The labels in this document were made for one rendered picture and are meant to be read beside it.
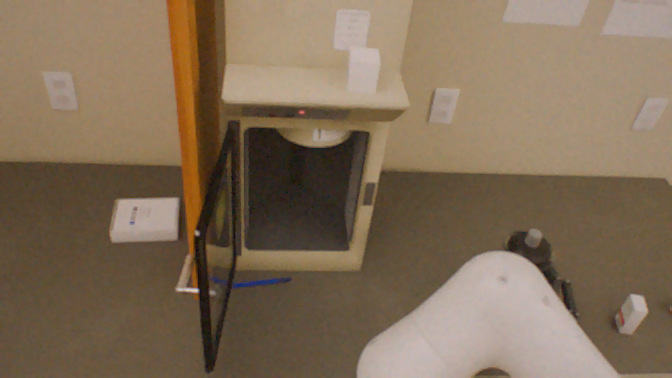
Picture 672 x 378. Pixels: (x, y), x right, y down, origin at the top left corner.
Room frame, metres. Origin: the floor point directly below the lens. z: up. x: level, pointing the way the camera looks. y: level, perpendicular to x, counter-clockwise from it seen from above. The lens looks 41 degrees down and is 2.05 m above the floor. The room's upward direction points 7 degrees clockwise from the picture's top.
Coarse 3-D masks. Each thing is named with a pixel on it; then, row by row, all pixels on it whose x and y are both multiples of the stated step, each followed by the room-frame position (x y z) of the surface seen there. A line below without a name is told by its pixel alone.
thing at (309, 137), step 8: (280, 128) 1.01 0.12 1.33; (288, 128) 0.99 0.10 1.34; (296, 128) 0.99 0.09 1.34; (288, 136) 0.98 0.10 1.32; (296, 136) 0.98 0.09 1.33; (304, 136) 0.98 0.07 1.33; (312, 136) 0.98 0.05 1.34; (320, 136) 0.98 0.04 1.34; (328, 136) 0.98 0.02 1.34; (336, 136) 0.99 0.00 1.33; (344, 136) 1.01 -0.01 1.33; (304, 144) 0.97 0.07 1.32; (312, 144) 0.97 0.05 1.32; (320, 144) 0.97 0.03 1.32; (328, 144) 0.98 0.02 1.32
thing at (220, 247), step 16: (224, 144) 0.84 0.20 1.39; (224, 176) 0.82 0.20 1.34; (208, 192) 0.71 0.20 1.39; (224, 192) 0.81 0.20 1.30; (224, 208) 0.81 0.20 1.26; (224, 224) 0.80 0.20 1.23; (208, 240) 0.67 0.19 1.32; (224, 240) 0.80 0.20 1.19; (208, 256) 0.66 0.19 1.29; (224, 256) 0.79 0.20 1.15; (208, 272) 0.65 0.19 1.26; (224, 272) 0.79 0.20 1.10; (224, 288) 0.78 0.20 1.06
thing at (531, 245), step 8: (520, 232) 0.93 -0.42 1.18; (528, 232) 0.91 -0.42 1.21; (536, 232) 0.91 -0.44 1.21; (512, 240) 0.91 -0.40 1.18; (520, 240) 0.91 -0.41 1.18; (528, 240) 0.90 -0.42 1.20; (536, 240) 0.89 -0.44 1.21; (544, 240) 0.92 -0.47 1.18; (512, 248) 0.89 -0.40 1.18; (520, 248) 0.88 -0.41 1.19; (528, 248) 0.89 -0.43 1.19; (536, 248) 0.89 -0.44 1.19; (544, 248) 0.89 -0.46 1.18; (528, 256) 0.87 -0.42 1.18; (536, 256) 0.87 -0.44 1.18; (544, 256) 0.87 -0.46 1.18
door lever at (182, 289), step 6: (186, 258) 0.72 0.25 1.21; (192, 258) 0.72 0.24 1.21; (186, 264) 0.71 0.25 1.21; (192, 264) 0.71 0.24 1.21; (186, 270) 0.69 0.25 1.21; (186, 276) 0.68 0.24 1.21; (180, 282) 0.66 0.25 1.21; (186, 282) 0.67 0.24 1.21; (180, 288) 0.65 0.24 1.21; (186, 288) 0.65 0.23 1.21; (192, 288) 0.65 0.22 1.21; (180, 294) 0.64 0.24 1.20
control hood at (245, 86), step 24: (240, 72) 0.90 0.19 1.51; (264, 72) 0.91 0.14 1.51; (288, 72) 0.92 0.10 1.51; (312, 72) 0.93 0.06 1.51; (336, 72) 0.94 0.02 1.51; (384, 72) 0.97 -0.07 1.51; (240, 96) 0.83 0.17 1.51; (264, 96) 0.83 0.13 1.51; (288, 96) 0.84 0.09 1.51; (312, 96) 0.85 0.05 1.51; (336, 96) 0.86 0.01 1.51; (360, 96) 0.87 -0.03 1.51; (384, 96) 0.88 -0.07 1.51; (360, 120) 0.94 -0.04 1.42; (384, 120) 0.94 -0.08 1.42
